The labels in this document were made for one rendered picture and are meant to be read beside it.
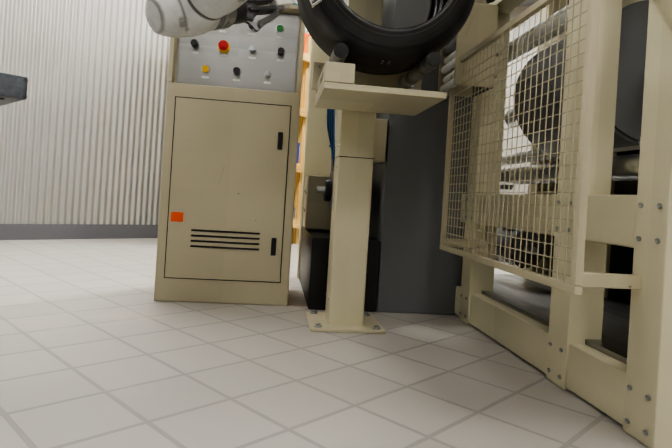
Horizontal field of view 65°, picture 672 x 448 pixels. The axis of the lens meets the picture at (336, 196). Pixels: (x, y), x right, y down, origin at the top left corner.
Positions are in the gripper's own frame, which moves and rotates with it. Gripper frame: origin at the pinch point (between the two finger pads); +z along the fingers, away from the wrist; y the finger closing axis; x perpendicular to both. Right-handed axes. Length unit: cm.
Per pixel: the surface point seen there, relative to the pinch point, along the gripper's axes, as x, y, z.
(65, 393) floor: -43, 64, -76
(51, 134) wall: -322, -72, 79
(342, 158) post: -32, 44, 34
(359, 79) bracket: -18, 22, 45
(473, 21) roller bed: 16, 21, 76
